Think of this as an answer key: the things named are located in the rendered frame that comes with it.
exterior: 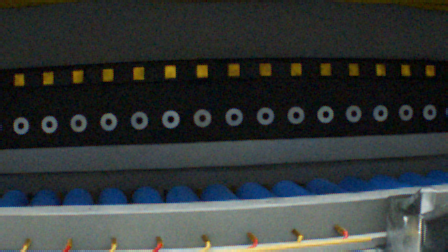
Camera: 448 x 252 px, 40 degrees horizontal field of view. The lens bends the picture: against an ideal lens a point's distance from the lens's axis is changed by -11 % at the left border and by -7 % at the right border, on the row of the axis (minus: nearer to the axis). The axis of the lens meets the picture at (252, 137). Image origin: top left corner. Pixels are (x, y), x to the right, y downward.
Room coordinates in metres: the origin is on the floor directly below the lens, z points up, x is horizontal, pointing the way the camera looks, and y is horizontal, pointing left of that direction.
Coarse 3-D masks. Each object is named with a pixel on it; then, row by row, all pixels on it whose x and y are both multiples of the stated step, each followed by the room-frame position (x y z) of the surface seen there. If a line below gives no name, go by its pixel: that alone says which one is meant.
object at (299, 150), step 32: (0, 160) 0.38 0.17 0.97; (32, 160) 0.39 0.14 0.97; (64, 160) 0.39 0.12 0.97; (96, 160) 0.40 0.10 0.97; (128, 160) 0.40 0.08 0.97; (160, 160) 0.41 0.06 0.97; (192, 160) 0.41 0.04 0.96; (224, 160) 0.42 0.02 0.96; (256, 160) 0.42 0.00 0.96; (288, 160) 0.43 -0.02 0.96; (320, 160) 0.43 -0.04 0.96
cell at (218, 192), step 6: (210, 186) 0.38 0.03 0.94; (216, 186) 0.37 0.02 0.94; (222, 186) 0.37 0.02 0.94; (204, 192) 0.37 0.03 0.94; (210, 192) 0.36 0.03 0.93; (216, 192) 0.36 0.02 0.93; (222, 192) 0.35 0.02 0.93; (228, 192) 0.35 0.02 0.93; (204, 198) 0.37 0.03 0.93; (210, 198) 0.35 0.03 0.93; (216, 198) 0.35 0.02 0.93; (222, 198) 0.34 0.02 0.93; (228, 198) 0.34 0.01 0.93; (234, 198) 0.34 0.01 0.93
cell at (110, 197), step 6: (102, 192) 0.36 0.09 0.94; (108, 192) 0.35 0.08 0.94; (114, 192) 0.35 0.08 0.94; (120, 192) 0.36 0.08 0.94; (102, 198) 0.34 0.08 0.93; (108, 198) 0.33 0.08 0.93; (114, 198) 0.33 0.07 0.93; (120, 198) 0.34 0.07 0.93; (126, 198) 0.37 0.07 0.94; (102, 204) 0.32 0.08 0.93; (108, 204) 0.32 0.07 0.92; (114, 204) 0.32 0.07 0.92; (126, 204) 0.34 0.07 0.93
